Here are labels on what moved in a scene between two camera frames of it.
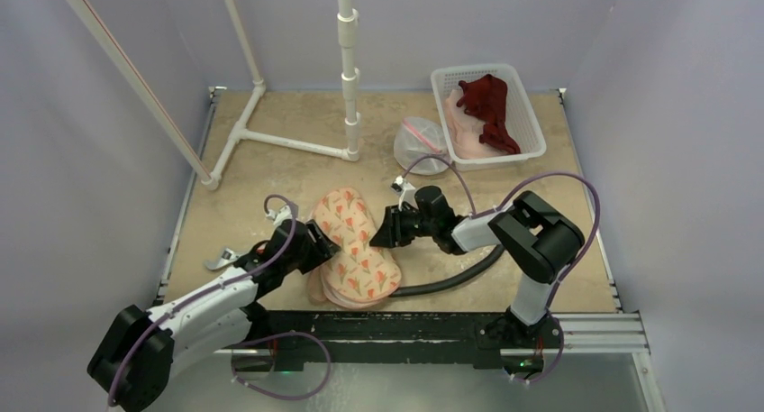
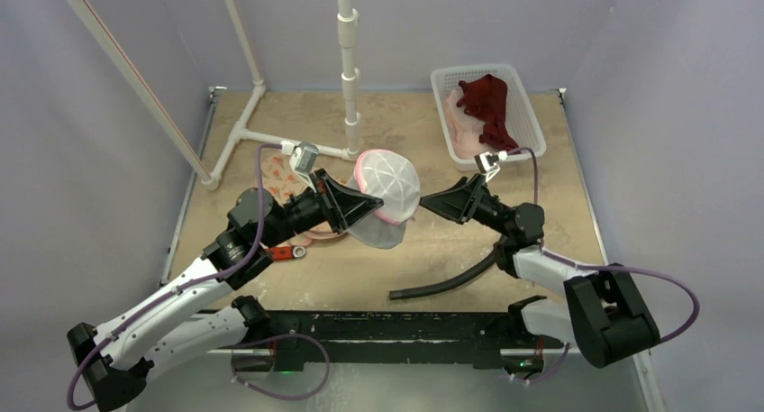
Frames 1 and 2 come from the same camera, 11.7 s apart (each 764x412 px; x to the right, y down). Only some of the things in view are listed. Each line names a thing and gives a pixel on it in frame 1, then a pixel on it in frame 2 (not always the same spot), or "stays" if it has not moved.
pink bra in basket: [466, 130] stays
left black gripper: [321, 246] to [341, 206]
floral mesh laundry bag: [359, 274] to [283, 182]
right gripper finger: [388, 234] to [459, 200]
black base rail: [477, 337] stays
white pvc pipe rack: [241, 133] stays
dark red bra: [485, 98] stays
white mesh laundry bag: [418, 136] to [394, 178]
